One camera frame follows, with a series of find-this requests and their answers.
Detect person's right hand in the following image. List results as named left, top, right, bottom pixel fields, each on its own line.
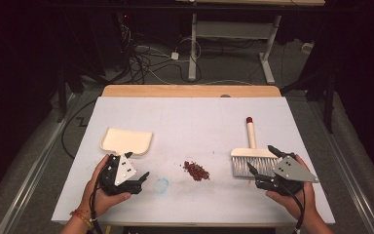
left=265, top=153, right=317, bottom=226

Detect cream dustpan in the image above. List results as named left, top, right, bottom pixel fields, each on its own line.
left=99, top=127, right=154, bottom=156

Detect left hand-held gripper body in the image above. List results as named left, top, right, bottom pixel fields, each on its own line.
left=97, top=153, right=144, bottom=197

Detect metal floor rail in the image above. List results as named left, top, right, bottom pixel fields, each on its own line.
left=307, top=98, right=374, bottom=234
left=0, top=92, right=81, bottom=234

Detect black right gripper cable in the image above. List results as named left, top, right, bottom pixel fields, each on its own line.
left=277, top=178, right=307, bottom=234

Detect wooden table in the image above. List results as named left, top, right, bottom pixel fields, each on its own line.
left=101, top=84, right=282, bottom=98

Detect person's left hand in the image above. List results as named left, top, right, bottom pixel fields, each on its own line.
left=83, top=153, right=132, bottom=218

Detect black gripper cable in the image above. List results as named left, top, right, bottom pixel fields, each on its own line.
left=89, top=162, right=105, bottom=234
left=277, top=178, right=307, bottom=234

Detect scatter of red beans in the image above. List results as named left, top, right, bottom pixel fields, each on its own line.
left=178, top=160, right=211, bottom=182

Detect black floor cable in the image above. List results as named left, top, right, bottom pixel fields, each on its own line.
left=60, top=98, right=97, bottom=161

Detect white power strip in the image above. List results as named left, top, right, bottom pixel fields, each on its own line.
left=300, top=41, right=316, bottom=56

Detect cream hand brush grey bristles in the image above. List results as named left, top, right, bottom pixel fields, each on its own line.
left=230, top=116, right=281, bottom=179

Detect red thread bracelet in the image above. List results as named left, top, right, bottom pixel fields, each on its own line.
left=69, top=210, right=95, bottom=230

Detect tangle of floor cables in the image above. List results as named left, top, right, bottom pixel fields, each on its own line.
left=118, top=22, right=206, bottom=86

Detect white metal desk frame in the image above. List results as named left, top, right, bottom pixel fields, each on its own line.
left=174, top=0, right=326, bottom=85

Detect white foam board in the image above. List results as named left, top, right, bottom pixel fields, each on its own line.
left=51, top=96, right=336, bottom=228

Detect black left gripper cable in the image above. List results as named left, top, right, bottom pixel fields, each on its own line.
left=89, top=162, right=105, bottom=234

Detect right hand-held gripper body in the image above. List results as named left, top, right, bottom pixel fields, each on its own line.
left=254, top=155, right=320, bottom=197

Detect black metal stand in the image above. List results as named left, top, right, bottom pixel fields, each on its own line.
left=280, top=62, right=336, bottom=135

